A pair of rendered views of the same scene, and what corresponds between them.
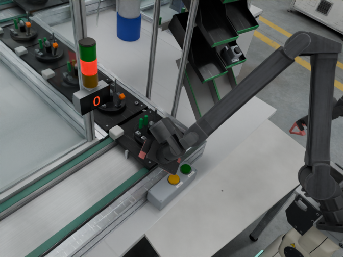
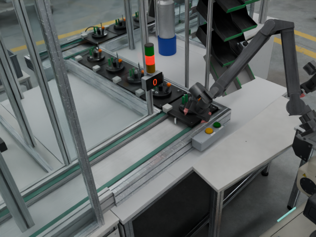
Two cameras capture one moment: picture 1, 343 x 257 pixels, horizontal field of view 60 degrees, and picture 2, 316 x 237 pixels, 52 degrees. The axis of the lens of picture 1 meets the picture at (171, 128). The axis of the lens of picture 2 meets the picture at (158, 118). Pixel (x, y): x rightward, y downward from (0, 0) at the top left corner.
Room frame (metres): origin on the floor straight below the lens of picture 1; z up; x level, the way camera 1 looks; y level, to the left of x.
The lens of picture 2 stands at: (-0.75, -0.10, 2.13)
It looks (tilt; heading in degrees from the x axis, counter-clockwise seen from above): 38 degrees down; 14
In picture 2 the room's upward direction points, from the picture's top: 4 degrees counter-clockwise
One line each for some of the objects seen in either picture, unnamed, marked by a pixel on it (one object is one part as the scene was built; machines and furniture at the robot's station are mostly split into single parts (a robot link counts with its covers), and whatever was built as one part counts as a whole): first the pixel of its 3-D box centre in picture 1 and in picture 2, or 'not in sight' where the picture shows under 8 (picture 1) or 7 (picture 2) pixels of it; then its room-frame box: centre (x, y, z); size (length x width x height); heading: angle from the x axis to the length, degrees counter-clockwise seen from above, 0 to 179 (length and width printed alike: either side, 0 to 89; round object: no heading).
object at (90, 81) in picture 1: (90, 77); (150, 67); (0.75, 0.29, 1.28); 0.05 x 0.05 x 0.05
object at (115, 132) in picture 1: (116, 133); (167, 108); (0.81, 0.22, 0.97); 0.05 x 0.05 x 0.04; 55
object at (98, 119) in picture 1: (109, 96); (160, 87); (0.98, 0.29, 1.01); 0.24 x 0.24 x 0.13; 55
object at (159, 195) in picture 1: (172, 184); (208, 135); (0.64, -0.04, 0.93); 0.21 x 0.07 x 0.06; 145
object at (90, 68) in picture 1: (89, 64); (150, 58); (0.75, 0.29, 1.33); 0.05 x 0.05 x 0.05
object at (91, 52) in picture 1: (88, 50); (149, 50); (0.75, 0.29, 1.38); 0.05 x 0.05 x 0.05
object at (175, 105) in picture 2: (149, 136); (190, 109); (0.84, 0.08, 0.96); 0.24 x 0.24 x 0.02; 55
